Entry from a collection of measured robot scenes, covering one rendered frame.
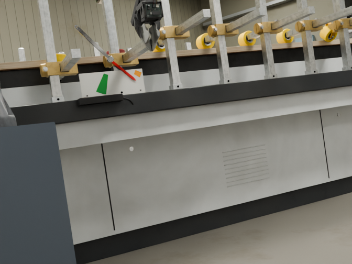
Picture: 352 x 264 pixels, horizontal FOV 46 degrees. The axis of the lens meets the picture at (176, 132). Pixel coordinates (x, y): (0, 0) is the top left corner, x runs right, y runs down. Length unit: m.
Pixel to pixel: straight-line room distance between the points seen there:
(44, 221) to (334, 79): 1.71
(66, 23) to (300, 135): 5.10
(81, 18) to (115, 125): 5.49
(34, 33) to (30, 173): 5.66
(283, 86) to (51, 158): 1.37
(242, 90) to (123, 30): 5.93
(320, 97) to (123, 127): 1.04
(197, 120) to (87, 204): 0.61
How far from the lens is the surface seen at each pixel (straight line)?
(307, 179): 2.42
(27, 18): 6.49
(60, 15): 6.85
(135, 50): 1.55
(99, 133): 1.67
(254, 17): 1.75
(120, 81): 1.69
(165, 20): 1.81
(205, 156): 2.06
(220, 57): 1.90
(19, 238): 0.86
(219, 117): 1.87
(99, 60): 1.88
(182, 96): 1.75
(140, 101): 1.68
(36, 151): 0.88
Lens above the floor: 0.56
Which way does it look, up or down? 1 degrees down
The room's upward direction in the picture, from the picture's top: 8 degrees counter-clockwise
